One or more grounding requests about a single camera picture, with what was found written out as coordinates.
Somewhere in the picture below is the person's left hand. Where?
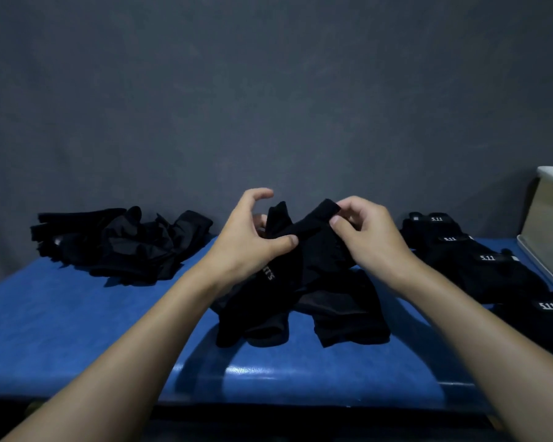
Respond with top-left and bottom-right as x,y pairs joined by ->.
202,187 -> 300,296

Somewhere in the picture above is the person's right hand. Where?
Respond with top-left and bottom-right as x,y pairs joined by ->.
329,195 -> 421,291

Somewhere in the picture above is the pile of black gloves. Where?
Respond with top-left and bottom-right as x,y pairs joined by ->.
29,206 -> 214,287

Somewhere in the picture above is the white storage box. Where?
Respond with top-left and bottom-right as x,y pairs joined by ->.
520,166 -> 553,290

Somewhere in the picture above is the person's left forearm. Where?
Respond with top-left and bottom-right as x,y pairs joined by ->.
0,262 -> 222,442

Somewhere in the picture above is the person's right forearm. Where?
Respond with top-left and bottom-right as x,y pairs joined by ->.
391,260 -> 553,442

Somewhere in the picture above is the blue padded bench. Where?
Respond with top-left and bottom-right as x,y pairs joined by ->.
0,236 -> 553,413

